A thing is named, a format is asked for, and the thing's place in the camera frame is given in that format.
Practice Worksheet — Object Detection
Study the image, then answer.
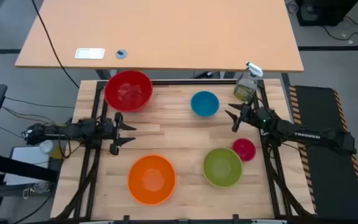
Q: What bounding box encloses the large orange bowl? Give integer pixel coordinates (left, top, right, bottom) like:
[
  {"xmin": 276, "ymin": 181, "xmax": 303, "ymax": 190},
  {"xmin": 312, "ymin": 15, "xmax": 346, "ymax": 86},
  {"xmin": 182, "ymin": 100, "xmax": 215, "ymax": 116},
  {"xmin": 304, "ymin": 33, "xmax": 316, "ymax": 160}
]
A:
[{"xmin": 127, "ymin": 154, "xmax": 177, "ymax": 206}]

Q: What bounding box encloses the black computer case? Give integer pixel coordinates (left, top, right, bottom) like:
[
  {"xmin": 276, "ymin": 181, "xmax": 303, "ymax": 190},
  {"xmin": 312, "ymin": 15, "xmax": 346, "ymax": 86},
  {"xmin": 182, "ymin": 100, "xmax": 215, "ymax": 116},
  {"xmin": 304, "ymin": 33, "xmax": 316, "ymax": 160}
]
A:
[{"xmin": 294, "ymin": 0, "xmax": 358, "ymax": 27}]

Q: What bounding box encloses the long black cable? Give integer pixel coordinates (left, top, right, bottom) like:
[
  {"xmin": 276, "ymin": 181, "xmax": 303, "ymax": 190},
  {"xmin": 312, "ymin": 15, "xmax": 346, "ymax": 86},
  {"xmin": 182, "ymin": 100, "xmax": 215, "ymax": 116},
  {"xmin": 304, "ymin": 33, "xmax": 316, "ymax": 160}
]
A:
[{"xmin": 31, "ymin": 0, "xmax": 80, "ymax": 89}]

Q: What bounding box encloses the clear bottle with yellow liquid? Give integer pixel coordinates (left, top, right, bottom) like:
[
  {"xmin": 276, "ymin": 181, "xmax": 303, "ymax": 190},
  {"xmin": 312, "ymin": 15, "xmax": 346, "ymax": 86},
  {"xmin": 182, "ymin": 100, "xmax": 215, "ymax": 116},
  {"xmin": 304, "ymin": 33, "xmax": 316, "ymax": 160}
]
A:
[{"xmin": 39, "ymin": 139, "xmax": 65, "ymax": 160}]

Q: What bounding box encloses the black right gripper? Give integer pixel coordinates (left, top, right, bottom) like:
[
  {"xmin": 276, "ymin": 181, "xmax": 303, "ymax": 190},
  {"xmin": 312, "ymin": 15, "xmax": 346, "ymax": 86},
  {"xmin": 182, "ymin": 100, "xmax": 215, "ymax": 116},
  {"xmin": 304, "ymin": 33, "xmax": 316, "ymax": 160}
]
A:
[{"xmin": 224, "ymin": 103, "xmax": 262, "ymax": 133}]

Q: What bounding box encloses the blue bowl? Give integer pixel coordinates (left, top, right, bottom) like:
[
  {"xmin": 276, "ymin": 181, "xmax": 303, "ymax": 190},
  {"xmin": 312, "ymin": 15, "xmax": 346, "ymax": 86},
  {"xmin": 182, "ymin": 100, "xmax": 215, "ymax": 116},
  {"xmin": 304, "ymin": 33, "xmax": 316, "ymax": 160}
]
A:
[{"xmin": 190, "ymin": 90, "xmax": 221, "ymax": 118}]

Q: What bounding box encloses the white paper sheet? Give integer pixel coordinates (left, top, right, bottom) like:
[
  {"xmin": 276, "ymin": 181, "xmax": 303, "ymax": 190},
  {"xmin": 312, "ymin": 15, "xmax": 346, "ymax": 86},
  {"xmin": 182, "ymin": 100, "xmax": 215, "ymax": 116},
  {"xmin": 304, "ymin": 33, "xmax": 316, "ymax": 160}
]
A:
[{"xmin": 3, "ymin": 146, "xmax": 52, "ymax": 187}]

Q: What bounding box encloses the spray bottle with white trigger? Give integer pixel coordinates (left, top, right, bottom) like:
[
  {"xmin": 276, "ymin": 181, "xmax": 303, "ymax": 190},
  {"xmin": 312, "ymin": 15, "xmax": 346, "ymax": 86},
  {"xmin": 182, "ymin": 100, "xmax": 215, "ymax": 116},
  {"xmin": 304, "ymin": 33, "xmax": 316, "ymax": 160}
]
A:
[{"xmin": 232, "ymin": 61, "xmax": 264, "ymax": 104}]

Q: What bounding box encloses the large black hazard striped mat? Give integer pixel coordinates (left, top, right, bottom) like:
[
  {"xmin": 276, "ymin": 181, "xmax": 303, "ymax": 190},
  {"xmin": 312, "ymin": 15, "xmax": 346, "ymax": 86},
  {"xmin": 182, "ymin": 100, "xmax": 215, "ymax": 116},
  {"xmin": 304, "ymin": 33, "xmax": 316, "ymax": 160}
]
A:
[{"xmin": 288, "ymin": 84, "xmax": 358, "ymax": 221}]

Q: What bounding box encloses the light wooden desk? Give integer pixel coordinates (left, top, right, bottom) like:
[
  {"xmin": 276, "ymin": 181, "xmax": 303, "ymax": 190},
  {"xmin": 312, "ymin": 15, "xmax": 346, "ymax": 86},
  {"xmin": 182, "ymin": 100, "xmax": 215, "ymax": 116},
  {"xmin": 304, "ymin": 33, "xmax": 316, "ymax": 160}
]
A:
[{"xmin": 14, "ymin": 0, "xmax": 305, "ymax": 80}]

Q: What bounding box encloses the small red bowl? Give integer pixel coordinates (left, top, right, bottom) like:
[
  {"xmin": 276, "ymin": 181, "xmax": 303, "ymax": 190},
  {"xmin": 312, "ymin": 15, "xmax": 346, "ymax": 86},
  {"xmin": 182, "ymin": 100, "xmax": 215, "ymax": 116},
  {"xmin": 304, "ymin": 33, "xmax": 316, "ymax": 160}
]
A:
[{"xmin": 232, "ymin": 138, "xmax": 257, "ymax": 162}]

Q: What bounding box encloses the grey round disc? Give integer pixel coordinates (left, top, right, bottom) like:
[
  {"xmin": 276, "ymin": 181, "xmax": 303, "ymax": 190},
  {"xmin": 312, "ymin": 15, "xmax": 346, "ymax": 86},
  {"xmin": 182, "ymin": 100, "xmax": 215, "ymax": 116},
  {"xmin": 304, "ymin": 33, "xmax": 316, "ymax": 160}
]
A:
[{"xmin": 114, "ymin": 49, "xmax": 129, "ymax": 60}]

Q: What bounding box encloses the thin black floor cable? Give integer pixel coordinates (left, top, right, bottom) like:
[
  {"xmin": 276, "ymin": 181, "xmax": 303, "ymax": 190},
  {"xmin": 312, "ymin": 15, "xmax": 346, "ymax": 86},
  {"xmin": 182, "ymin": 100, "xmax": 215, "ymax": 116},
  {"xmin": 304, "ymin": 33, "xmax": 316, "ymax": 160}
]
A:
[{"xmin": 321, "ymin": 15, "xmax": 358, "ymax": 42}]

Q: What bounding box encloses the large red bowl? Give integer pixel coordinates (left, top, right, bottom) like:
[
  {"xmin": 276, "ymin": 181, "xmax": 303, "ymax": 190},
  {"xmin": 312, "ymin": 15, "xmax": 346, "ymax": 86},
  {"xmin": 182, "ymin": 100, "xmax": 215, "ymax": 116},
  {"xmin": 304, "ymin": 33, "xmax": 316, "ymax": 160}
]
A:
[{"xmin": 104, "ymin": 70, "xmax": 154, "ymax": 113}]

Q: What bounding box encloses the green bowl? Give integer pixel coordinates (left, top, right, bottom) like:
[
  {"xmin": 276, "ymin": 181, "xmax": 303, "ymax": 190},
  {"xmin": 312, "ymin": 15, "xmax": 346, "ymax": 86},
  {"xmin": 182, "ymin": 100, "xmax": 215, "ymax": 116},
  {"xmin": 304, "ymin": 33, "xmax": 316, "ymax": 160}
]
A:
[{"xmin": 202, "ymin": 147, "xmax": 244, "ymax": 189}]

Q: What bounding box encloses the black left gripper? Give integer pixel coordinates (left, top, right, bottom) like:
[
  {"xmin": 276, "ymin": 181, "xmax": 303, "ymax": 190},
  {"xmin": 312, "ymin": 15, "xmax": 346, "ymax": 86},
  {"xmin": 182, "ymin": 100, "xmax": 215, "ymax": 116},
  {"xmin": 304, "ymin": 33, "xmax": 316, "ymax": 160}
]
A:
[{"xmin": 102, "ymin": 111, "xmax": 137, "ymax": 156}]

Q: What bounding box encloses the black aluminium table frame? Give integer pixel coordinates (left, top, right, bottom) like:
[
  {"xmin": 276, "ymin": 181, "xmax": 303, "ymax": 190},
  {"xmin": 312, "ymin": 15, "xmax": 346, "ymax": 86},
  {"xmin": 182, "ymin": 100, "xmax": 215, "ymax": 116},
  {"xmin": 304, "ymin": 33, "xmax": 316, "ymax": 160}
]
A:
[{"xmin": 54, "ymin": 78, "xmax": 316, "ymax": 224}]

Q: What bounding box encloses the white rectangular card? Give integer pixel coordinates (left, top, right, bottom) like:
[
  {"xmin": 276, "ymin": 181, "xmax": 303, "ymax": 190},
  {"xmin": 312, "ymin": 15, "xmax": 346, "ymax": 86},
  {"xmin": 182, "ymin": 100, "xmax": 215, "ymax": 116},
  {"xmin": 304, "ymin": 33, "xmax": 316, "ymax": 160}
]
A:
[{"xmin": 74, "ymin": 47, "xmax": 106, "ymax": 60}]

